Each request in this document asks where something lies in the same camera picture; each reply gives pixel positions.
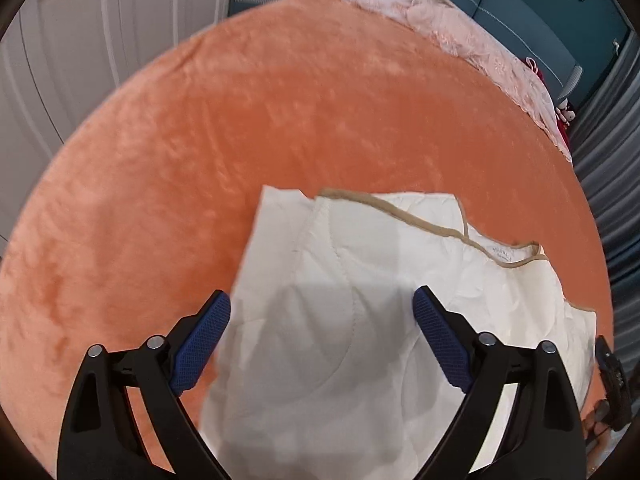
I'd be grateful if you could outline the red cloth on bed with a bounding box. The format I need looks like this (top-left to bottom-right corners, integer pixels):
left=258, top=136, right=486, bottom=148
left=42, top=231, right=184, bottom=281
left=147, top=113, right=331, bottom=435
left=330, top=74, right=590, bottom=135
left=523, top=56, right=574, bottom=146

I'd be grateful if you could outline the person's right hand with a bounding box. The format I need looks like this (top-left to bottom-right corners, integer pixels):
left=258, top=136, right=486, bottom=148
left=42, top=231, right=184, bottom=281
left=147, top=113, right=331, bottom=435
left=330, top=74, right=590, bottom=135
left=582, top=400, right=613, bottom=474

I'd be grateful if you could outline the cream quilted jacket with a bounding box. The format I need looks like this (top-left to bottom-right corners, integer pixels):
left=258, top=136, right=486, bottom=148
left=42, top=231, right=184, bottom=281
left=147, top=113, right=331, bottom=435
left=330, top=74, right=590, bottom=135
left=200, top=186, right=597, bottom=479

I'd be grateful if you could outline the pink lace quilt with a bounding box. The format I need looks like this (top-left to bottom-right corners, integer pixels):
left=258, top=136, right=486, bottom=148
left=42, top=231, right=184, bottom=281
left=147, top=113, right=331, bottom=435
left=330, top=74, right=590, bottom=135
left=343, top=0, right=572, bottom=160

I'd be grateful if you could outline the white panelled wardrobe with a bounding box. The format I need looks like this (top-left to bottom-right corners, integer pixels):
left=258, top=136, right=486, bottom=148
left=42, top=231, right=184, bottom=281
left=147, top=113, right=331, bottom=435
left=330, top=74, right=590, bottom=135
left=1, top=0, right=227, bottom=242

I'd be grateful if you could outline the grey curtain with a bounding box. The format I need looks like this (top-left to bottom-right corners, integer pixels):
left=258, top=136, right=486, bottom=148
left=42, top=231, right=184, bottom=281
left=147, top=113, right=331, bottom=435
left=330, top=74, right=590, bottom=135
left=569, top=29, right=640, bottom=351

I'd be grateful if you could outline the blue upholstered headboard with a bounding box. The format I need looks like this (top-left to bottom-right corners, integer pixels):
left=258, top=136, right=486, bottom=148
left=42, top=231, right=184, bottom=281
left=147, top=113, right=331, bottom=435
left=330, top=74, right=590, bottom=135
left=450, top=0, right=629, bottom=107

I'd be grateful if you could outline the plush toy by headboard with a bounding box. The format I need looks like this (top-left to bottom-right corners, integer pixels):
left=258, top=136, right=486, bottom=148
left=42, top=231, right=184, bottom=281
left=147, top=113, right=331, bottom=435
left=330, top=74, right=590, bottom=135
left=555, top=99, right=576, bottom=125

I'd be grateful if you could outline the orange plush bedspread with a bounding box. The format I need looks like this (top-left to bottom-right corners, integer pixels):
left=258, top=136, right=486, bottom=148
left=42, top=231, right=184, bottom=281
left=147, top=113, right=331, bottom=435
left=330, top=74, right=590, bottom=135
left=1, top=0, right=613, bottom=472

